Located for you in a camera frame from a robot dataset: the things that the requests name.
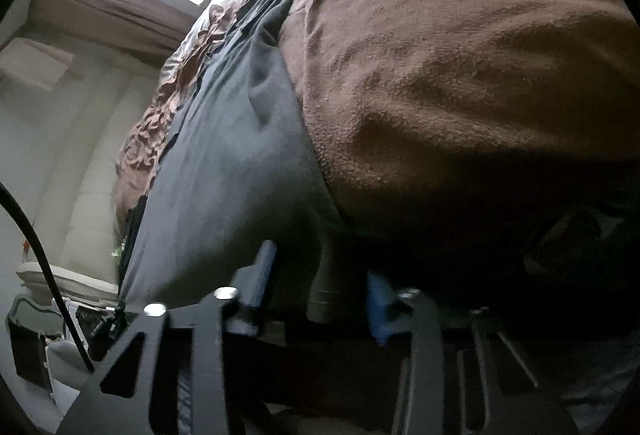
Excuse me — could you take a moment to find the brown bed blanket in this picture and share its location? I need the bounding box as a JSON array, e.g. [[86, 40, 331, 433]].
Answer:
[[120, 0, 639, 303]]

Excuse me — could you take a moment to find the left pink curtain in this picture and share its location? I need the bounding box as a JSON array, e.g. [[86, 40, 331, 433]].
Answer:
[[28, 0, 201, 66]]

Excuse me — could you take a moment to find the black cable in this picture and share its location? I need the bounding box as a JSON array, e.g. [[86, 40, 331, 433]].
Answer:
[[0, 181, 97, 373]]

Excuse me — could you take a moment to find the dark grey t-shirt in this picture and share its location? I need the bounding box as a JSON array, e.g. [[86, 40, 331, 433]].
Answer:
[[119, 0, 340, 312]]

